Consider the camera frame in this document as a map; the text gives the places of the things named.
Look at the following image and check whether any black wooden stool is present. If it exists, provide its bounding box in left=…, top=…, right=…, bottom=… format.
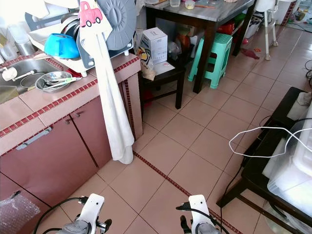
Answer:
left=139, top=62, right=187, bottom=110

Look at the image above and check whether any clear plastic storage box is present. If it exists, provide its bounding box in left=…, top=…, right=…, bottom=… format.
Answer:
left=266, top=105, right=312, bottom=217

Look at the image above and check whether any red paper scrap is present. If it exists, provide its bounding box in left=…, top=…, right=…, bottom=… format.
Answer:
left=240, top=48, right=260, bottom=60

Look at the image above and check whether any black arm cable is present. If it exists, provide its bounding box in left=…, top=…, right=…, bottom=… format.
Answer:
left=33, top=196, right=89, bottom=234
left=176, top=202, right=230, bottom=234

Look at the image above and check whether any green handled utensil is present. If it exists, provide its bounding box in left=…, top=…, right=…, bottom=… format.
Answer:
left=46, top=75, right=84, bottom=88

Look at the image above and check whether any white cable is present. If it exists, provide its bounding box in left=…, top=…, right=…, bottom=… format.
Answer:
left=228, top=127, right=312, bottom=159

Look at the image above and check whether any steel sink basin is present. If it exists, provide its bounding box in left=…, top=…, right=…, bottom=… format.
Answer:
left=0, top=58, right=59, bottom=105

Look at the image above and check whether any grey round plastic cover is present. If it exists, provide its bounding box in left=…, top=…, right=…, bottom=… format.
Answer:
left=97, top=0, right=137, bottom=53

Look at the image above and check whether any green plastic stool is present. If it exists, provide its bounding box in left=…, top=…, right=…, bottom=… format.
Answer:
left=188, top=32, right=233, bottom=89

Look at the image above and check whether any wide maroon cabinet door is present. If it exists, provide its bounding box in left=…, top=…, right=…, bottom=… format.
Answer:
left=0, top=119, right=96, bottom=205

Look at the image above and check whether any steel cup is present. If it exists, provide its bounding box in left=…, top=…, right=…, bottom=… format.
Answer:
left=16, top=41, right=36, bottom=57

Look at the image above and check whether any white towel with pink car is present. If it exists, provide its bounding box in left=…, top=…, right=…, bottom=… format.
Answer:
left=78, top=1, right=135, bottom=165

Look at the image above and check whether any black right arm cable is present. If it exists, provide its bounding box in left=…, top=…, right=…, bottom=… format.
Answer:
left=176, top=202, right=230, bottom=234

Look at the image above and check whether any clear plastic container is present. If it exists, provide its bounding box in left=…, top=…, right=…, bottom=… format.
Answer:
left=0, top=86, right=19, bottom=104

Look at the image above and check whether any black low table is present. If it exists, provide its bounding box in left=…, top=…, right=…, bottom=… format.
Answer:
left=217, top=87, right=312, bottom=226

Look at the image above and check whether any narrow maroon cabinet door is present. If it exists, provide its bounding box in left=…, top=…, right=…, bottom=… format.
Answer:
left=71, top=105, right=114, bottom=169

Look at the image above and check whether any blue plastic bowl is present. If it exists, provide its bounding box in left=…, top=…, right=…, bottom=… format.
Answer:
left=44, top=33, right=80, bottom=60

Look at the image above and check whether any white plastic ladle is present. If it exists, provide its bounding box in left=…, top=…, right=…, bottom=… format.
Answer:
left=2, top=67, right=33, bottom=82

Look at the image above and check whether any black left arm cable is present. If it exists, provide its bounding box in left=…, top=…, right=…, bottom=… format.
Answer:
left=33, top=196, right=89, bottom=234

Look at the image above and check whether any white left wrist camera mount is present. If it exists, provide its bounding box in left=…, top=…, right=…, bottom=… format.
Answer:
left=80, top=193, right=106, bottom=230

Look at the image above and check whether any dark wooden table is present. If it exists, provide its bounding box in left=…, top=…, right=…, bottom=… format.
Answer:
left=144, top=0, right=258, bottom=94

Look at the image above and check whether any clear bubble wrap sheet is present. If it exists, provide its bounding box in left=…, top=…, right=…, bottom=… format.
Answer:
left=0, top=191, right=41, bottom=234

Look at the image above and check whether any grey cabinet handle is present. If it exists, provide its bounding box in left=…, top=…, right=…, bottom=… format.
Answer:
left=22, top=127, right=53, bottom=151

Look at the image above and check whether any white paper sheet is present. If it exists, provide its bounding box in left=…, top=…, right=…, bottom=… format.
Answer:
left=154, top=60, right=176, bottom=75

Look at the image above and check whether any deep steel bowl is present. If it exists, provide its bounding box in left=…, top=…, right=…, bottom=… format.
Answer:
left=35, top=71, right=74, bottom=93

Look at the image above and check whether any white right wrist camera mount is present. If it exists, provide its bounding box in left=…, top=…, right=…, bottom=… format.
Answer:
left=189, top=195, right=211, bottom=230

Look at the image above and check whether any steel pot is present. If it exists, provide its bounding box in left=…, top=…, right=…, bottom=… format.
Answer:
left=20, top=73, right=45, bottom=90

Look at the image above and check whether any white cardboard box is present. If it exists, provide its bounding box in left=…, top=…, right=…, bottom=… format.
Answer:
left=140, top=27, right=169, bottom=65

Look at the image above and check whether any printed snack bag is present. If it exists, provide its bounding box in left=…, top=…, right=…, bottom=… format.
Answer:
left=137, top=46, right=156, bottom=81

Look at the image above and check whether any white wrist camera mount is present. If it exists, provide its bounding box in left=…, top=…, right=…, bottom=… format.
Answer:
left=189, top=195, right=211, bottom=230
left=80, top=193, right=106, bottom=230

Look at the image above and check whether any white dish rack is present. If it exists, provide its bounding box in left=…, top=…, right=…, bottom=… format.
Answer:
left=28, top=0, right=135, bottom=78

